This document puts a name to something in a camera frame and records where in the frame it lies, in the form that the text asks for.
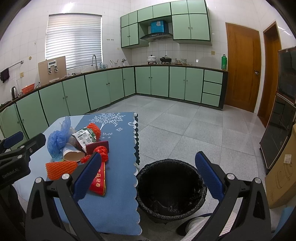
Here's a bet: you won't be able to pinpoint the red printed ribbon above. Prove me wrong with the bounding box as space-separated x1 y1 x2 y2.
89 163 106 196

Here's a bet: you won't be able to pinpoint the dark red scouring pad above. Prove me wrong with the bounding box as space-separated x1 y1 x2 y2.
86 141 109 155

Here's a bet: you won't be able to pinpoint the blue plastic bag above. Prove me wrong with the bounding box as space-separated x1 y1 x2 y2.
47 116 71 162

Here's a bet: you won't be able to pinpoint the red plastic bag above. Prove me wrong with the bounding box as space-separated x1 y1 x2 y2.
80 146 108 163

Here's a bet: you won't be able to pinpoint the white paper cup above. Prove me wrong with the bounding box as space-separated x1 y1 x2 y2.
62 144 85 162

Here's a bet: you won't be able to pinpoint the green white snack packet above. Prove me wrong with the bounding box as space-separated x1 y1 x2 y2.
72 127 97 152

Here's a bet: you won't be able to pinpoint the orange foam fruit net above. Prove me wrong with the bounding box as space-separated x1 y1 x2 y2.
87 123 101 141

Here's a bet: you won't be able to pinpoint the black lined trash bin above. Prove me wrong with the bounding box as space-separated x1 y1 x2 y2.
136 159 207 223

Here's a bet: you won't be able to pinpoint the green lower kitchen cabinets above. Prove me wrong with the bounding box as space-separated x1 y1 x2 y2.
1 65 228 140

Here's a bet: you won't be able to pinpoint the steel electric kettle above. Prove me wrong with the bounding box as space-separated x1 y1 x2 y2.
11 86 19 100

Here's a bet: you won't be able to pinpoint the person's striped leg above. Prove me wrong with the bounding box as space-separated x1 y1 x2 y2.
176 211 237 240

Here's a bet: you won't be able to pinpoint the blue tree-print tablecloth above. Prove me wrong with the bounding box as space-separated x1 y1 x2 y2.
15 112 142 240

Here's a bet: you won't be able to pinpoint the orange plastic basin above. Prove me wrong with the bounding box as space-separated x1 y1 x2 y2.
22 83 35 94

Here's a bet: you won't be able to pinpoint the dark hanging towel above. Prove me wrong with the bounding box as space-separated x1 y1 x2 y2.
1 68 10 83

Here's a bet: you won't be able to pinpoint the cardboard box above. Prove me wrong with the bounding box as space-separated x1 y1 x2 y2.
265 126 296 209

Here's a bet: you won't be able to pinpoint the black glass cabinet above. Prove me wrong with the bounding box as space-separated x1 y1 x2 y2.
259 47 296 172

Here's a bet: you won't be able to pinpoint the chrome sink faucet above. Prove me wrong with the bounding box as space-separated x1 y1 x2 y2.
91 54 98 70

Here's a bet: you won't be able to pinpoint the green thermos bottle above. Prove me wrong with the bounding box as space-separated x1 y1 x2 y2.
221 54 227 70

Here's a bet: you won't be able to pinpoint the white window blinds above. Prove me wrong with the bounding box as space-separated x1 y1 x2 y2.
45 13 103 69

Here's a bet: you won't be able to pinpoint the white cooking pot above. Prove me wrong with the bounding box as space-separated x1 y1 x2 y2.
147 54 157 65

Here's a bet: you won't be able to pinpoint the black wok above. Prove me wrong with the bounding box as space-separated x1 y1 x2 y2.
159 55 171 64

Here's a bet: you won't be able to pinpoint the black range hood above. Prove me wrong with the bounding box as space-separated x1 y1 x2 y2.
141 33 173 42

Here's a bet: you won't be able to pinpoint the blue box above hood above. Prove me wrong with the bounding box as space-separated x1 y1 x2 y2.
151 20 169 34

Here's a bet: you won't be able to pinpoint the wall towel rail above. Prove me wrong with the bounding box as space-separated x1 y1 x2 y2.
3 60 24 70

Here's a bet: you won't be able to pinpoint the green upper wall cabinets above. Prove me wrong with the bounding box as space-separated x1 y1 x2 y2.
120 1 212 49

